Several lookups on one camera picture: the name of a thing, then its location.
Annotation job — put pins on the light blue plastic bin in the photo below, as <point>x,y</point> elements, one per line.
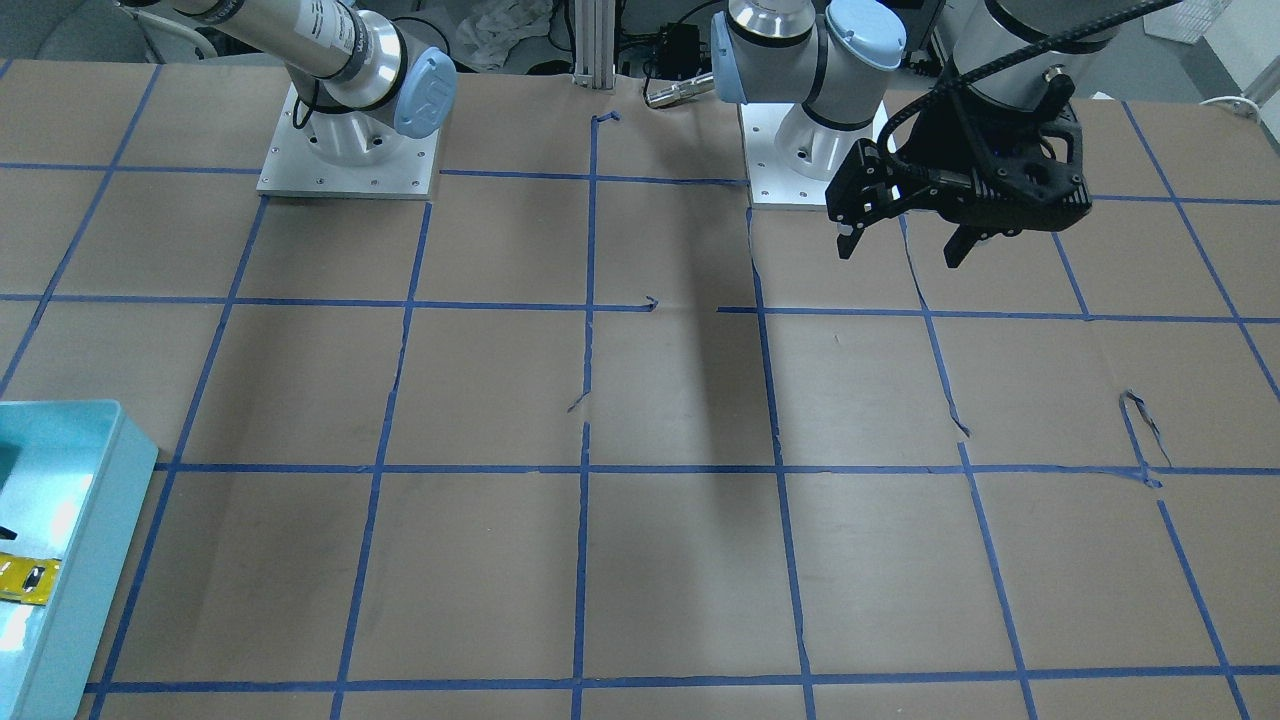
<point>75,475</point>

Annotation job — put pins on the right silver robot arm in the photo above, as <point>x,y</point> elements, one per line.
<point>361,60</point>

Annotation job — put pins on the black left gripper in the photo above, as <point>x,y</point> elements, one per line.
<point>948,136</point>

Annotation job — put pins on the aluminium frame post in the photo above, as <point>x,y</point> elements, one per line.
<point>594,48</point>

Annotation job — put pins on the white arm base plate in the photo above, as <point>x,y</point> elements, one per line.
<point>790,158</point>
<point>347,156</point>

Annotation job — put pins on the yellow beetle toy car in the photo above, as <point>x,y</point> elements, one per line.
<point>28,580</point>

